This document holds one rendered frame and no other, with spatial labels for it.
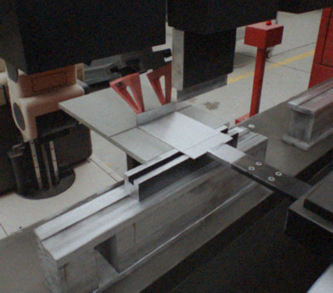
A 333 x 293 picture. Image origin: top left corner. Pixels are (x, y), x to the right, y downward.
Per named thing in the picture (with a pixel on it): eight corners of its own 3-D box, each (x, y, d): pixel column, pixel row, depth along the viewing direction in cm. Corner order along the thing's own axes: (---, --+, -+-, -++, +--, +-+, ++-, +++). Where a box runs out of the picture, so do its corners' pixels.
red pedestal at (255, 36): (246, 124, 274) (258, 16, 237) (273, 136, 258) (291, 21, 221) (229, 132, 262) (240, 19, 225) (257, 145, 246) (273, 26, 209)
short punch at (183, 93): (221, 83, 52) (226, 18, 48) (231, 86, 51) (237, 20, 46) (171, 101, 46) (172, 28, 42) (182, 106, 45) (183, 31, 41)
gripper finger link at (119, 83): (177, 108, 58) (160, 53, 57) (142, 120, 54) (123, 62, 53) (155, 113, 64) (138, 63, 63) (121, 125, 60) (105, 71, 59)
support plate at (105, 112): (134, 84, 76) (134, 80, 76) (229, 126, 59) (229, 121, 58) (58, 107, 66) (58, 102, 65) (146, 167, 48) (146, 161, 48)
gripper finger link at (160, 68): (188, 103, 60) (172, 50, 59) (156, 115, 56) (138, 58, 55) (166, 109, 65) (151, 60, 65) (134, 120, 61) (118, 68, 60)
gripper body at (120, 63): (175, 58, 59) (162, 15, 59) (125, 70, 53) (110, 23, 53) (154, 67, 65) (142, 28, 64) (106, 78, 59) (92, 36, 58)
